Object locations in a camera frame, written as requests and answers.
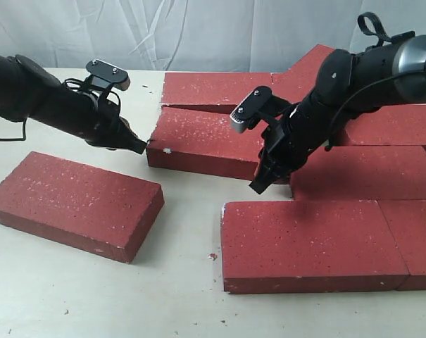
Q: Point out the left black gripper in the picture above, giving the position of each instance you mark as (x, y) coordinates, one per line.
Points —
(90, 115)

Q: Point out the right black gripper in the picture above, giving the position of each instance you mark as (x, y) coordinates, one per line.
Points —
(287, 146)

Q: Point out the red brick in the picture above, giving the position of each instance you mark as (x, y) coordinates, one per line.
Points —
(95, 210)
(407, 221)
(205, 143)
(308, 247)
(362, 172)
(299, 79)
(396, 125)
(210, 91)

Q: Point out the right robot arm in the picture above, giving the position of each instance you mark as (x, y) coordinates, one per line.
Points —
(347, 86)

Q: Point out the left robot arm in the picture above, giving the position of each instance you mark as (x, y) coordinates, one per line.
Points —
(27, 91)

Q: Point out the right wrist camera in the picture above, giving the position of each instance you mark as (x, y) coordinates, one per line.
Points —
(260, 104)

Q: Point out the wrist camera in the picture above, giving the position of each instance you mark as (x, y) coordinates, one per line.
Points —
(104, 74)
(260, 104)

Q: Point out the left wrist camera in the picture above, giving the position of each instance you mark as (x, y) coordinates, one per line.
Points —
(104, 74)

